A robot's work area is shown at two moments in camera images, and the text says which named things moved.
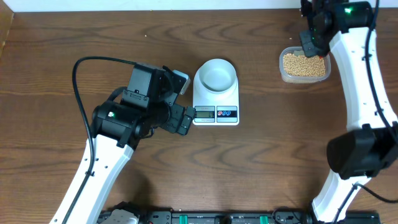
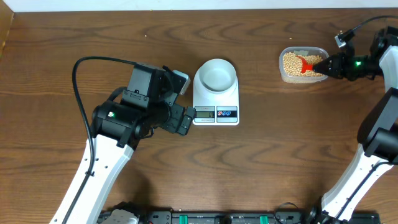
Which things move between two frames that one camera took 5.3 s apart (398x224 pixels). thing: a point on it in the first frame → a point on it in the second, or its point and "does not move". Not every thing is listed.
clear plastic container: x=295 y=67 does not move
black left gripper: x=173 y=124 does not move
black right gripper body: x=311 y=45 → x=349 y=66
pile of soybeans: x=302 y=65 does not move
